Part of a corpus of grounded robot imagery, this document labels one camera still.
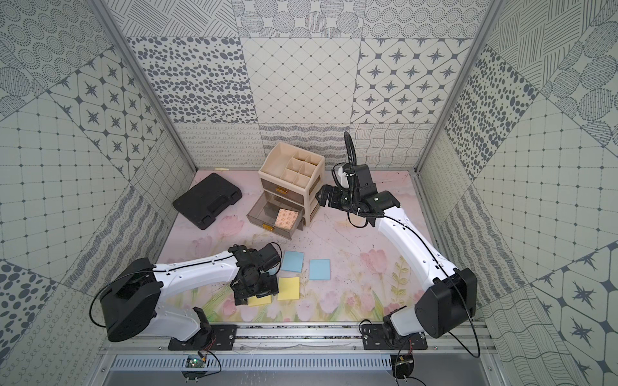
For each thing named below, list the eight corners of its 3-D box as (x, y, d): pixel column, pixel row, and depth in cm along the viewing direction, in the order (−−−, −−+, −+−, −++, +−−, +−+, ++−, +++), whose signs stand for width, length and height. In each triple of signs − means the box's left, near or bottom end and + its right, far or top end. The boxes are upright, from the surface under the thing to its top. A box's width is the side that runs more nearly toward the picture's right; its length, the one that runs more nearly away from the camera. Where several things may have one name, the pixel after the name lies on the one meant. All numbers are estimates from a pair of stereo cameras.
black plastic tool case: (177, 211, 107) (170, 203, 102) (217, 180, 119) (213, 171, 115) (204, 231, 100) (198, 224, 95) (244, 196, 112) (240, 188, 108)
